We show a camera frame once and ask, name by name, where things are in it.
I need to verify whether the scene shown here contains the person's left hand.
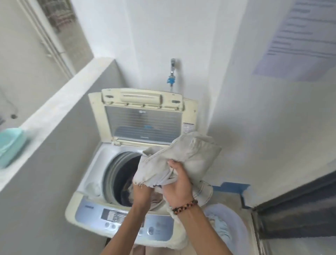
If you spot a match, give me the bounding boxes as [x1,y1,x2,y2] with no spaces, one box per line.
[132,183,153,210]

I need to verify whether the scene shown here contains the person's right hand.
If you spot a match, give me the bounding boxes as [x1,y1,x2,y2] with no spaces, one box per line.
[161,159,196,210]

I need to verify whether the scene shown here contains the beige garment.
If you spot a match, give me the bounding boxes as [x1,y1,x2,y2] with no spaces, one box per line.
[132,131,222,250]

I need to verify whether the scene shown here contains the person's left forearm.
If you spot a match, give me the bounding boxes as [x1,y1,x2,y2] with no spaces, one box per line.
[100,204,148,255]

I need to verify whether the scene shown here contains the person's right forearm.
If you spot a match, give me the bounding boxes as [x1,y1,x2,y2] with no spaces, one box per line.
[172,203,234,255]

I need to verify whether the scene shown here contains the small printed label sticker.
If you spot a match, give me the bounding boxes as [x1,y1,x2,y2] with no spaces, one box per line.
[182,122,196,135]

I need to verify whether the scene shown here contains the cream washing machine lid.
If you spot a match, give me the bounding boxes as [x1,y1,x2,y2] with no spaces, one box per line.
[88,88,198,147]

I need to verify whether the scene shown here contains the light blue cloth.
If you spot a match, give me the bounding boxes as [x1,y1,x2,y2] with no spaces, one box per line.
[207,215,233,248]

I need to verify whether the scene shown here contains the white top-loading washing machine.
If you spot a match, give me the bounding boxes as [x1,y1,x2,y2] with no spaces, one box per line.
[65,88,198,250]

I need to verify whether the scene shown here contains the pale lilac laundry basket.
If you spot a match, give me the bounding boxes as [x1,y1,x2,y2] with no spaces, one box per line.
[202,204,250,255]

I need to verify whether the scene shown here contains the blue grey control panel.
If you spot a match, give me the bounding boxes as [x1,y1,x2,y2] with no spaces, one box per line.
[75,198,175,241]

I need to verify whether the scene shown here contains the metal tap with blue connector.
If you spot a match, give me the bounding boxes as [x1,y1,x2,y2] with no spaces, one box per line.
[167,58,177,87]

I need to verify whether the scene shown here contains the teal plastic detergent bottle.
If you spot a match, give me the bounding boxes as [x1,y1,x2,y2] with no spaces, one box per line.
[0,127,29,169]

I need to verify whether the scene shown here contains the white drain pipe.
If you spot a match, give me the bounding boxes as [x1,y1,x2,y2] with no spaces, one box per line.
[18,0,74,79]

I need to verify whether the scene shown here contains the printed paper notice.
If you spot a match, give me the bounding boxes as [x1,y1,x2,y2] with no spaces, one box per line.
[253,0,336,82]

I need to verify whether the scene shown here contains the brown beaded bracelet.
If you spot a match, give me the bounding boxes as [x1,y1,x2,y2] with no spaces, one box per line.
[172,199,199,215]

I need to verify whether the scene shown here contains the dark door frame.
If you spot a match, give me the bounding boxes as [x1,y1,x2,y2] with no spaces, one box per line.
[251,171,336,240]

